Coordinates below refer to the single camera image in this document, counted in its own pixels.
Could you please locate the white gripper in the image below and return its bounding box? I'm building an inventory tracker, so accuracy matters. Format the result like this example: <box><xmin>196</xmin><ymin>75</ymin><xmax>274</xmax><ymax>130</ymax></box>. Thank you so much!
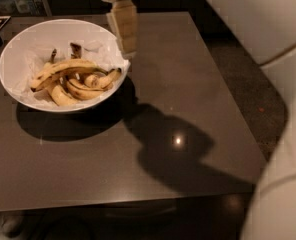
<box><xmin>102</xmin><ymin>0</ymin><xmax>138</xmax><ymax>59</ymax></box>

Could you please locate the long top banana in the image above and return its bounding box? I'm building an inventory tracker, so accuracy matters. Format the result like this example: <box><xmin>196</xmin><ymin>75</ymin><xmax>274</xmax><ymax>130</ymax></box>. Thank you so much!
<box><xmin>30</xmin><ymin>59</ymin><xmax>97</xmax><ymax>92</ymax></box>

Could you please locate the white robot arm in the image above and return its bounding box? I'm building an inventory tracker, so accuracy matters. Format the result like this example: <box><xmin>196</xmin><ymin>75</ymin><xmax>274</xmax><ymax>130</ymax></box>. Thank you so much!
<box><xmin>206</xmin><ymin>0</ymin><xmax>296</xmax><ymax>240</ymax></box>

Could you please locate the right small banana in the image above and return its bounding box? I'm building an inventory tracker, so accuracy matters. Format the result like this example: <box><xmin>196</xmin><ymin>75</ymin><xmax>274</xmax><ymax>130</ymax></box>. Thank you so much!
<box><xmin>84</xmin><ymin>68</ymin><xmax>121</xmax><ymax>89</ymax></box>

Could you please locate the white bowl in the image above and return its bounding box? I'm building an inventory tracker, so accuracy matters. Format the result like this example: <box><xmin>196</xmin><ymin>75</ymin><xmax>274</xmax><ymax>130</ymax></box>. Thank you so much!
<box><xmin>0</xmin><ymin>19</ymin><xmax>122</xmax><ymax>104</ymax></box>

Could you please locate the middle curved banana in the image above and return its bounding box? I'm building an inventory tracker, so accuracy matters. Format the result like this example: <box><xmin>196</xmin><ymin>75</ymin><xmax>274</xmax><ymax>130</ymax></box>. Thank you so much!
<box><xmin>66</xmin><ymin>79</ymin><xmax>103</xmax><ymax>100</ymax></box>

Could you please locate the lower left banana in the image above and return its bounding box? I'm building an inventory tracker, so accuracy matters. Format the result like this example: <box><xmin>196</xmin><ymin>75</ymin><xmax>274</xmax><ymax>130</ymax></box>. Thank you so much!
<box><xmin>46</xmin><ymin>83</ymin><xmax>77</xmax><ymax>106</ymax></box>

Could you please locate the white paper bowl liner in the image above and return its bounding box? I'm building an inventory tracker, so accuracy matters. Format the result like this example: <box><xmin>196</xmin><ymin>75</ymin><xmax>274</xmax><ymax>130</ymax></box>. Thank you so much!
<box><xmin>14</xmin><ymin>42</ymin><xmax>130</xmax><ymax>113</ymax></box>

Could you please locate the grey shoe under table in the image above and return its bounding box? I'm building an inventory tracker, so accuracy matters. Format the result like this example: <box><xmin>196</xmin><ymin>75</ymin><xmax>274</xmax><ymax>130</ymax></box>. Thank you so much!
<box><xmin>1</xmin><ymin>214</ymin><xmax>24</xmax><ymax>238</ymax></box>

